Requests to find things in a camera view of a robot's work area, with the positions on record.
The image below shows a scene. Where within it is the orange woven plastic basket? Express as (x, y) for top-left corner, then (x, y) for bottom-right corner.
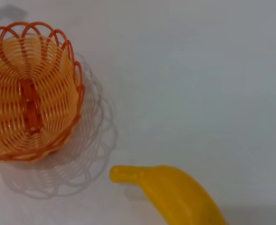
(0, 21), (86, 162)

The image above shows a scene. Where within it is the yellow banana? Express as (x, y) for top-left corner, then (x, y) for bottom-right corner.
(109, 165), (227, 225)

